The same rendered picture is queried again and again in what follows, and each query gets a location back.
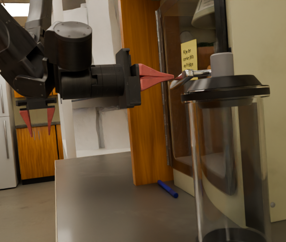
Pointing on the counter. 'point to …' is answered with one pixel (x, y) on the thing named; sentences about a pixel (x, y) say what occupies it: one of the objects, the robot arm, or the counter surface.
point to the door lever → (179, 81)
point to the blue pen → (168, 188)
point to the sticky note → (189, 56)
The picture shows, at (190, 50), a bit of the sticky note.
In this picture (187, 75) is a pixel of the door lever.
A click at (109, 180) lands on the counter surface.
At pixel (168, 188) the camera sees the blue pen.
